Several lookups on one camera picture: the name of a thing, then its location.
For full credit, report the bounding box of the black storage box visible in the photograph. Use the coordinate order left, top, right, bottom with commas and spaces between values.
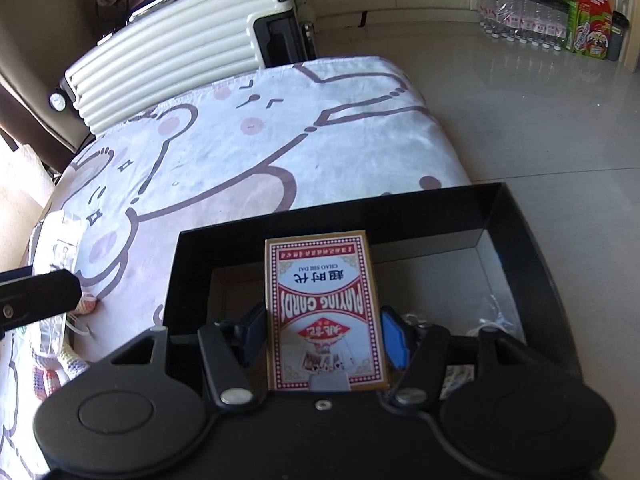
164, 183, 582, 378

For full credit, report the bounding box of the red green snack carton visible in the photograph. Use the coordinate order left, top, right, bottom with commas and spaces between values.
566, 0, 613, 60

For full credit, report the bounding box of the cartoon bear bed sheet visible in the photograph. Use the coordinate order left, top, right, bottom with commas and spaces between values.
0, 55, 472, 480

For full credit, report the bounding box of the pack of water bottles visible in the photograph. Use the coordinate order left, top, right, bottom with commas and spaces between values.
476, 0, 570, 51

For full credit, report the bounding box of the red playing cards box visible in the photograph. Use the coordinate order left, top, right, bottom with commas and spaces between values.
265, 231, 390, 392

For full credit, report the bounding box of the dark grey trash bin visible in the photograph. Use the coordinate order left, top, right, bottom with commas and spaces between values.
606, 11, 629, 62

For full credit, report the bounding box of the bag of beige cords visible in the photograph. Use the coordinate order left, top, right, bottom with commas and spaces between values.
401, 292, 526, 342

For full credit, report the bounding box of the crocheted pastel bunny toy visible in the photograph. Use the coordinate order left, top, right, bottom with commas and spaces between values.
26, 292, 98, 400

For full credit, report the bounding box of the white ribbed suitcase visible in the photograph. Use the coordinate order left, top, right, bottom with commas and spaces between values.
49, 0, 314, 134

